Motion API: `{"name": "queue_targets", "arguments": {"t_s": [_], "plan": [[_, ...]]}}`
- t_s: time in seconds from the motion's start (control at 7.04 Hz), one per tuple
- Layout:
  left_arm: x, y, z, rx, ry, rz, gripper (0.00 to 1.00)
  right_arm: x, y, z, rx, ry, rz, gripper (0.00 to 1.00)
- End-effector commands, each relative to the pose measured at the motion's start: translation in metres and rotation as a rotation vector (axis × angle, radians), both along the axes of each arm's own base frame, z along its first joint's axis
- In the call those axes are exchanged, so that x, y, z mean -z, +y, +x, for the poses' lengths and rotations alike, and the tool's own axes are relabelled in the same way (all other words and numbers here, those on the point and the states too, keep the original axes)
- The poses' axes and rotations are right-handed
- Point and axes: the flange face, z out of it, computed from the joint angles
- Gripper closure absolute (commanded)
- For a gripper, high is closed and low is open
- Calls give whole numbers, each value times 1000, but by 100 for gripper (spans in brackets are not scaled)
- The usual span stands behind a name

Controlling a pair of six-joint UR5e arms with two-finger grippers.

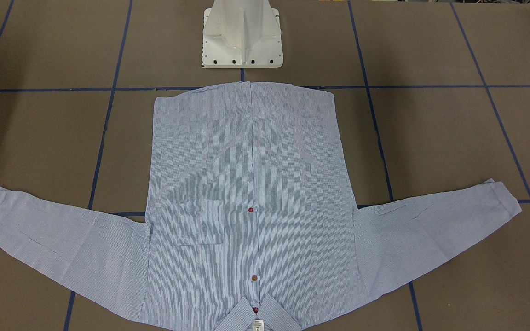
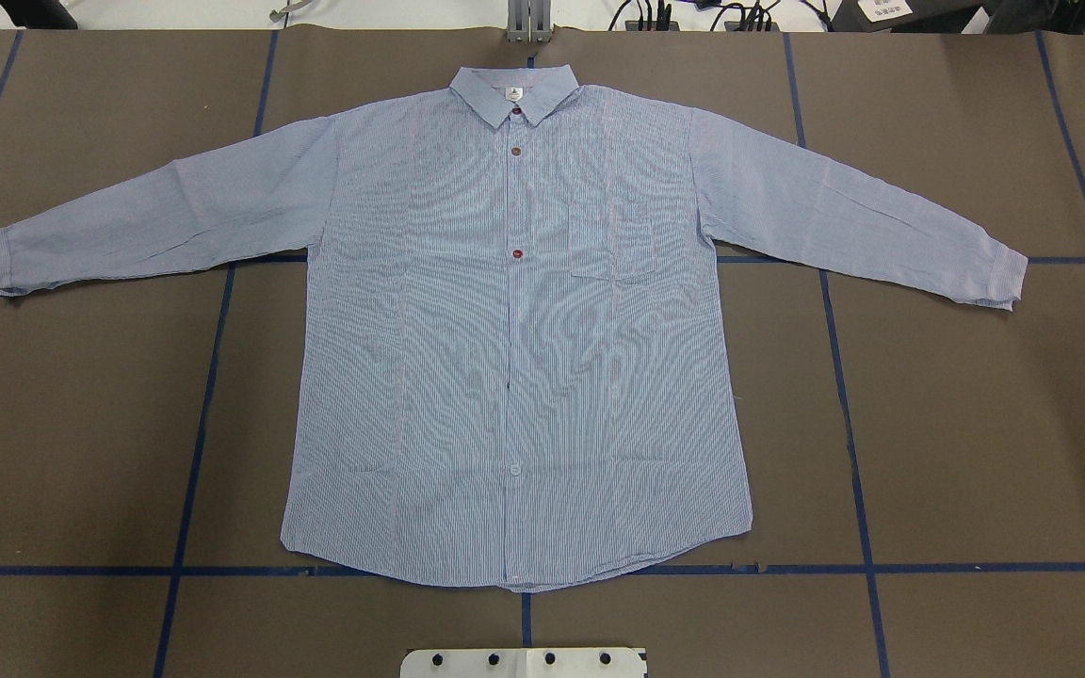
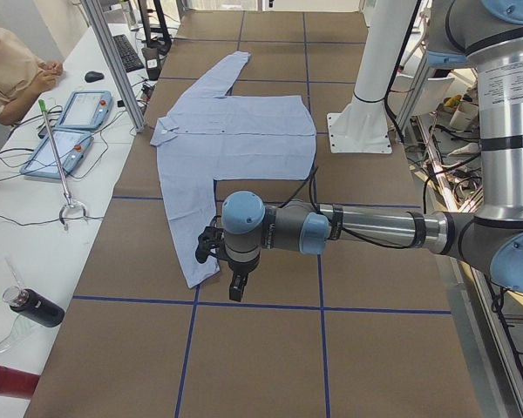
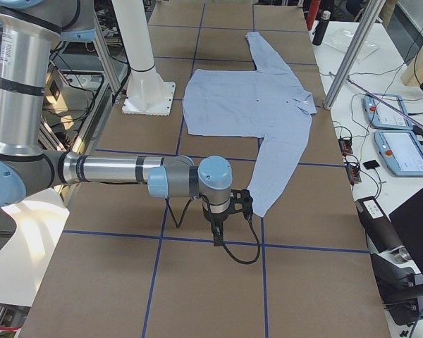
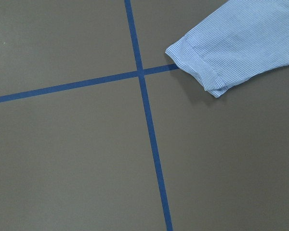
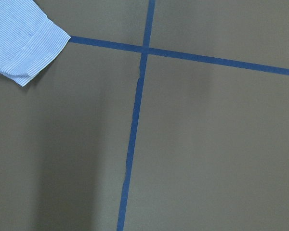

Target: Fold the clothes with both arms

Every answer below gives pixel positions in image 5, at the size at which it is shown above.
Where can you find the light blue striped shirt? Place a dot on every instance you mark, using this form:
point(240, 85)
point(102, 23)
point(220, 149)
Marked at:
point(241, 39)

